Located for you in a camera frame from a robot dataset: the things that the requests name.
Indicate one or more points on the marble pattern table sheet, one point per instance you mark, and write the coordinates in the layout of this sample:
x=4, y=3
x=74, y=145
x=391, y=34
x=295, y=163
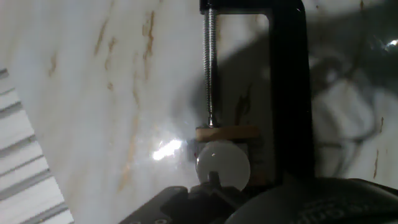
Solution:
x=77, y=93

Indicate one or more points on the white light bulb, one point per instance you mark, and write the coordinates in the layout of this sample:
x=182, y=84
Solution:
x=227, y=158

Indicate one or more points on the small wooden clamp pad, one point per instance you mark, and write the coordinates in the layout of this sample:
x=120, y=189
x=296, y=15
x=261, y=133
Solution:
x=227, y=133

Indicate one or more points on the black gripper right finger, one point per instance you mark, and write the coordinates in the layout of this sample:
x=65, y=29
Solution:
x=202, y=205

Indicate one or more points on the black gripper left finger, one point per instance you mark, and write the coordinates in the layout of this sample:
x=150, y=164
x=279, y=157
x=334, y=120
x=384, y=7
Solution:
x=149, y=211

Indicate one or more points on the black metal C-clamp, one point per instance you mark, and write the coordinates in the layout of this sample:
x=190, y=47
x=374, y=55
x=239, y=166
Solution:
x=290, y=93

